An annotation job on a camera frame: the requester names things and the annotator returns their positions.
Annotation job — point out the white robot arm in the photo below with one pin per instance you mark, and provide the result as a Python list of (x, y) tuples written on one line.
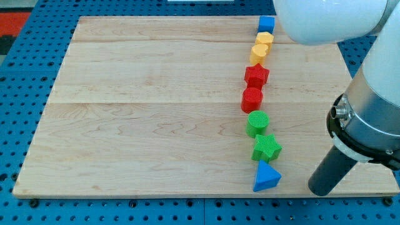
[(363, 122)]

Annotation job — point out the blue triangle block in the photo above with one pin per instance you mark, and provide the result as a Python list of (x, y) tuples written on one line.
[(266, 177)]

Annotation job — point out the green cylinder block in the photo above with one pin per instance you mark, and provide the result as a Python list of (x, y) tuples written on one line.
[(257, 123)]

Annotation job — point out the blue cube block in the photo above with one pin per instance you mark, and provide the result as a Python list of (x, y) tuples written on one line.
[(266, 24)]

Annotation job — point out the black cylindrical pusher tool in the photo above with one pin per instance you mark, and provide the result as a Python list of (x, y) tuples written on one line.
[(330, 172)]

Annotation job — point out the red cylinder block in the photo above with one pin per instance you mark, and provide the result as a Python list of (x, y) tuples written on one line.
[(251, 99)]

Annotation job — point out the red star block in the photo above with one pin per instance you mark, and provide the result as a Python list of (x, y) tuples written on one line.
[(256, 76)]

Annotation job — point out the wooden board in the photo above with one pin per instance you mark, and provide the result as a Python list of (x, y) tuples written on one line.
[(150, 107)]

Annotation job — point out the green star block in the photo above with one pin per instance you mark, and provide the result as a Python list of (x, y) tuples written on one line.
[(266, 148)]

